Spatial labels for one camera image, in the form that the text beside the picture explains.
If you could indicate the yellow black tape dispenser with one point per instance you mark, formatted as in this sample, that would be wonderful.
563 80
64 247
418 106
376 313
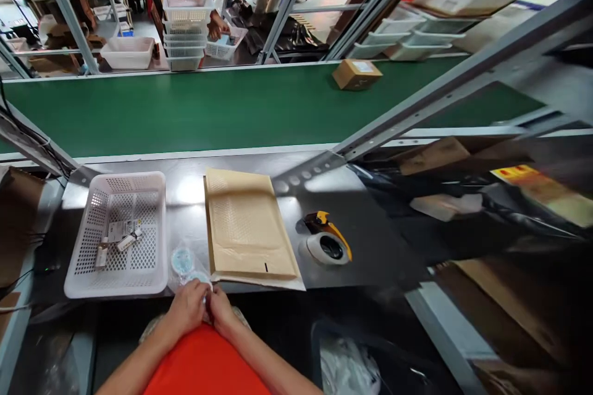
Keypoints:
326 240

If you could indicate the person's left hand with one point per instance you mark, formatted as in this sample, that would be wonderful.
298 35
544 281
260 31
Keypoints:
187 304

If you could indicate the black bin with plastic bags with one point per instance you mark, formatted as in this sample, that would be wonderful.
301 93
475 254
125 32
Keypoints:
366 358

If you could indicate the rack of white bins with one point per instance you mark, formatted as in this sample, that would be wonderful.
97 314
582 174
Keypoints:
426 20

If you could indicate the person's right hand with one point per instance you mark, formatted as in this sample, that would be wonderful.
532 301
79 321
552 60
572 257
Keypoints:
221 309

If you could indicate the green conveyor belt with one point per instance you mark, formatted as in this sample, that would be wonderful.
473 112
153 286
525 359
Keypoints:
241 105

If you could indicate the white basket with blue item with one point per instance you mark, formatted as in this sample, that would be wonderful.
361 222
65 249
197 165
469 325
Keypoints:
226 43

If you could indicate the person's right fingers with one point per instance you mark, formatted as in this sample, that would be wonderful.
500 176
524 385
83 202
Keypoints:
214 304

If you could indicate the stack of tan padded envelopes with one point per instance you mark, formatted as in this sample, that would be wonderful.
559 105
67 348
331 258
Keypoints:
248 226

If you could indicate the person's body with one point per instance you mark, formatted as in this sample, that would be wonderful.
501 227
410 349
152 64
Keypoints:
208 362

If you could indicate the white plastic bin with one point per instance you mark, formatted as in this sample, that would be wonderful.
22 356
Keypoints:
127 52

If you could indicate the clear bag with round discs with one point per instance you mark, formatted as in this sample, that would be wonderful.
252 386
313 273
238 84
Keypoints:
187 265

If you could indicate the person's left fingers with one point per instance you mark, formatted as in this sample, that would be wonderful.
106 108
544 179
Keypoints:
204 287

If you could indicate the shelf of packing materials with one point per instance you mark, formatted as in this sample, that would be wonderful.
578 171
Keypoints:
491 196

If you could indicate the small white packets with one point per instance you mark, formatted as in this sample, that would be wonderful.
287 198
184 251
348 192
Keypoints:
118 240

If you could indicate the small cardboard box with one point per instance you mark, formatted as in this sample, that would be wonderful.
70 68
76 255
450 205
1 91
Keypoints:
356 74

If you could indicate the stack of white baskets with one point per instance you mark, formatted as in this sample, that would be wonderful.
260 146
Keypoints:
185 27

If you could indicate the grey metal frame strut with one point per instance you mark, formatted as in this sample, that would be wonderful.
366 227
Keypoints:
463 75

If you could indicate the white perforated plastic basket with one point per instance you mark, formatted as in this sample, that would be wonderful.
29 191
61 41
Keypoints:
118 233

